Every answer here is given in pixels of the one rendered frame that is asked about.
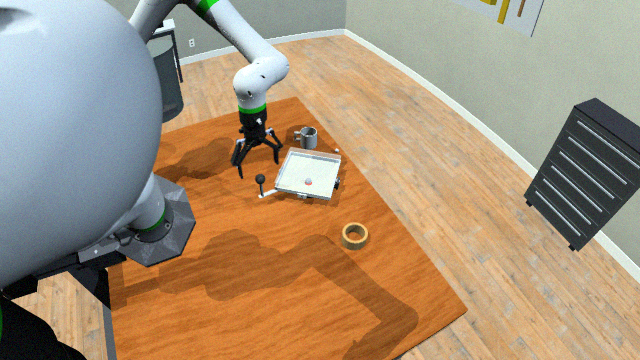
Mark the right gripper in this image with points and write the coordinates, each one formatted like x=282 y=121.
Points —
x=69 y=353

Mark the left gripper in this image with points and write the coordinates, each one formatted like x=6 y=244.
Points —
x=253 y=137

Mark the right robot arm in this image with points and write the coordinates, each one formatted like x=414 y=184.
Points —
x=80 y=127

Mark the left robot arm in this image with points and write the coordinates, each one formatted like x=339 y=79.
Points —
x=267 y=65

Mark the grey metal cylinder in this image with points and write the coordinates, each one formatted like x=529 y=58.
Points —
x=307 y=142

